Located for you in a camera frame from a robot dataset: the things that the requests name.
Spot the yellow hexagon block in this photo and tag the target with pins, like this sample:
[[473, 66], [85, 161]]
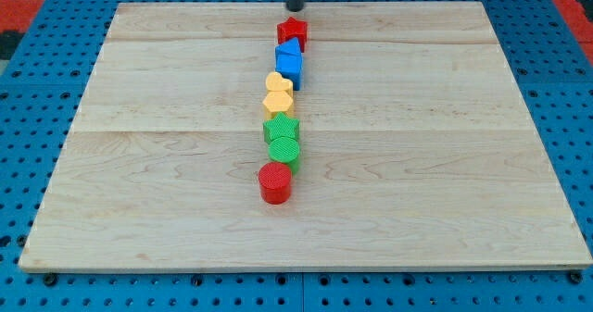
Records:
[[277, 102]]

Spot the blue cube block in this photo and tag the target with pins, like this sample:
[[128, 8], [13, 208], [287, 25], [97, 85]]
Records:
[[290, 67]]

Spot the green cylinder block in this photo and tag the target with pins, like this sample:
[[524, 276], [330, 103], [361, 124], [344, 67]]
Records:
[[287, 151]]

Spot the green star block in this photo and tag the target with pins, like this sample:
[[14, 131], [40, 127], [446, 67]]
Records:
[[281, 126]]

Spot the red cylinder block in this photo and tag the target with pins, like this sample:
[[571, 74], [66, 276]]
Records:
[[275, 183]]

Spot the yellow heart block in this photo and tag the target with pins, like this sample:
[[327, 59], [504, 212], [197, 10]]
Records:
[[275, 82]]

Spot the blue triangle block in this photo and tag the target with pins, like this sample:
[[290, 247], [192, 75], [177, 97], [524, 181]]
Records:
[[290, 47]]

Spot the red star block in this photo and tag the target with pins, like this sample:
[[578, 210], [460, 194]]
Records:
[[293, 28]]

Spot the light wooden board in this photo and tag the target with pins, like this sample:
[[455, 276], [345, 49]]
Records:
[[418, 151]]

